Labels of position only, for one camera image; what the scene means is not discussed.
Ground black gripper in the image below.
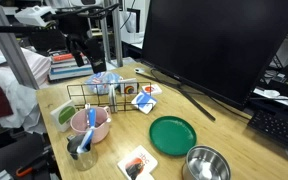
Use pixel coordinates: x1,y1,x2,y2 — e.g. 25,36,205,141
59,13,108,75

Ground green round plate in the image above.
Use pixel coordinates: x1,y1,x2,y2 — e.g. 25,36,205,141
149,115,198,157

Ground stack of books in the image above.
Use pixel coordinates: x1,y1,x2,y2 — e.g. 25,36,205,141
47,49,95,82

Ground blue white plastic bag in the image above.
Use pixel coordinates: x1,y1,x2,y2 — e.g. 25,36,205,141
83,71,123,96

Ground standing card rainbow green sides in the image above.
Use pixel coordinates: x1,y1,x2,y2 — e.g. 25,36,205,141
119,78,139,98

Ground white green vegetables card box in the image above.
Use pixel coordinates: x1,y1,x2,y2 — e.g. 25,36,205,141
49,99,78,133

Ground blue white flash card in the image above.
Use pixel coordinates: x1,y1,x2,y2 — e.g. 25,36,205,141
130,90,159,115

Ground white card orange circle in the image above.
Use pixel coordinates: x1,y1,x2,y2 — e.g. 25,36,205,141
141,83,163,96

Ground blue white plastic spoon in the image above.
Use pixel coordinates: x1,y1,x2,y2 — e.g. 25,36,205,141
76,107,97,155

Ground black horizontal pole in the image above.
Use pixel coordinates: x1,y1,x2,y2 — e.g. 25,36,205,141
0,25,62,34

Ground pink plastic cup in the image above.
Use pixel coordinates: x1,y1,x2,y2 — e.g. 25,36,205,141
69,105,113,144

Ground white cloth pile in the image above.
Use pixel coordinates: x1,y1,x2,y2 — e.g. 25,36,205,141
0,34,52,135

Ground white card black red picture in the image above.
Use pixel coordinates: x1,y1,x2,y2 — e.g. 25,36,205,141
117,144,159,180

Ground large black monitor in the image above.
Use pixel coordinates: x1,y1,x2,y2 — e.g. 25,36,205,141
135,0,288,122

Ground stainless steel bowl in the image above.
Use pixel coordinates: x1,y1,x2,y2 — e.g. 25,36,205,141
181,145,232,180

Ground black keyboard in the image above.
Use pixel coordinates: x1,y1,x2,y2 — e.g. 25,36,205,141
247,109,288,155

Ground black wire rack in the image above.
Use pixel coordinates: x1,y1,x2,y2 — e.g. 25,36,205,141
66,79,158,113

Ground aluminium frame post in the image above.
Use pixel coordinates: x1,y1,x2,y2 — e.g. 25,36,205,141
0,0,40,90
110,0,124,68

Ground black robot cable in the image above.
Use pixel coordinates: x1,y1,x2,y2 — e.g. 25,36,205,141
50,2,122,22

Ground metal handled utensil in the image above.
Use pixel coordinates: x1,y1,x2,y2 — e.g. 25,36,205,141
84,102,92,121

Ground orange handled black tool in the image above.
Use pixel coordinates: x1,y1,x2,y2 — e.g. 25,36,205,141
15,151,53,178

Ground black monitor cable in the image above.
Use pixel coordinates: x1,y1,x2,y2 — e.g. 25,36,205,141
210,97,253,121

